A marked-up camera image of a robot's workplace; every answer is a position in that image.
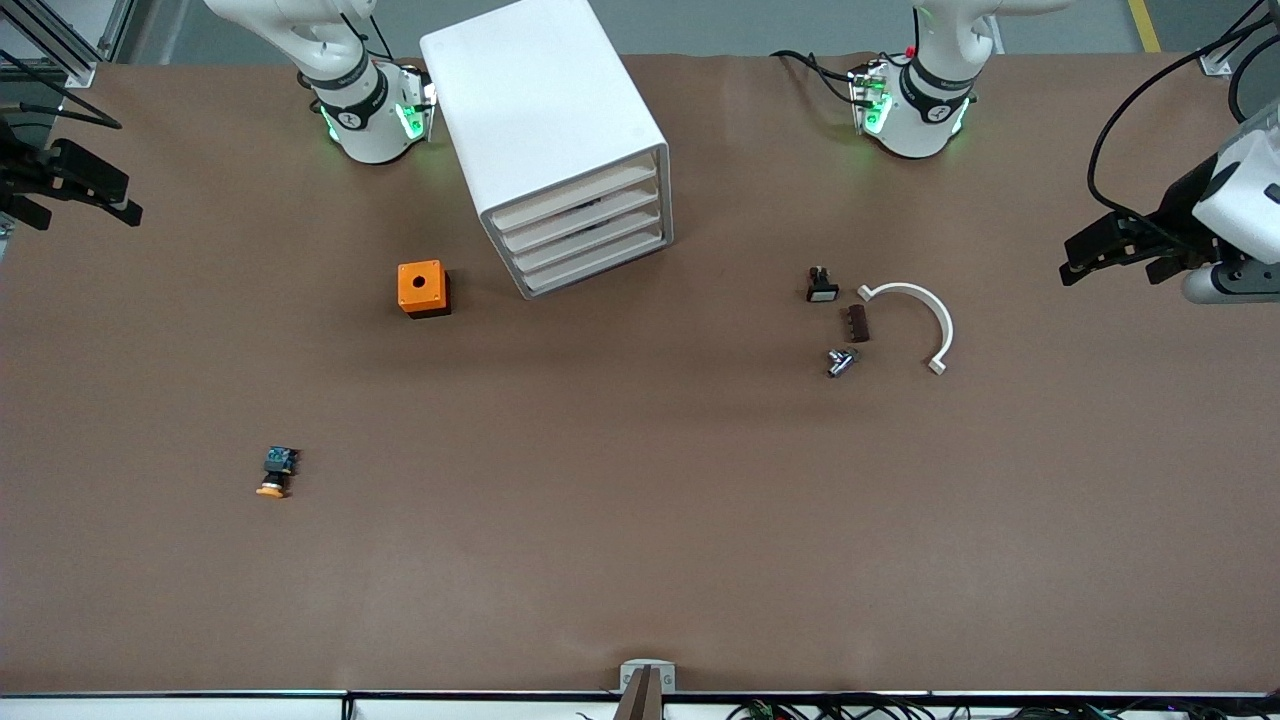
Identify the aluminium frame profile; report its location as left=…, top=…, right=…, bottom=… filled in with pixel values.
left=1198, top=0, right=1280, bottom=79
left=0, top=0, right=136, bottom=89

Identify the brown camera pole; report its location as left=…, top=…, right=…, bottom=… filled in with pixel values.
left=612, top=665, right=666, bottom=720

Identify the yellow push button switch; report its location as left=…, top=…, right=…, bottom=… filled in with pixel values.
left=256, top=446, right=300, bottom=499

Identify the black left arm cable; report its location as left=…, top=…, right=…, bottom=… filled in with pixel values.
left=1088, top=0, right=1280, bottom=251

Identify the white curved plastic bracket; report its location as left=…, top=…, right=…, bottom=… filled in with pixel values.
left=857, top=282, right=955, bottom=376

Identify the orange button enclosure box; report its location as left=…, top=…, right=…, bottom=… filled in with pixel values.
left=397, top=260, right=452, bottom=319

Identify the arm base connector panel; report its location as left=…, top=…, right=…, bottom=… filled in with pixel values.
left=850, top=58, right=893, bottom=136
left=397, top=62, right=438, bottom=141

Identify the gray camera mount bracket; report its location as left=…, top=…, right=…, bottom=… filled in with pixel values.
left=620, top=659, right=677, bottom=694

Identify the black base cable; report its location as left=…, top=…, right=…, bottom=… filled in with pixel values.
left=770, top=48, right=863, bottom=106

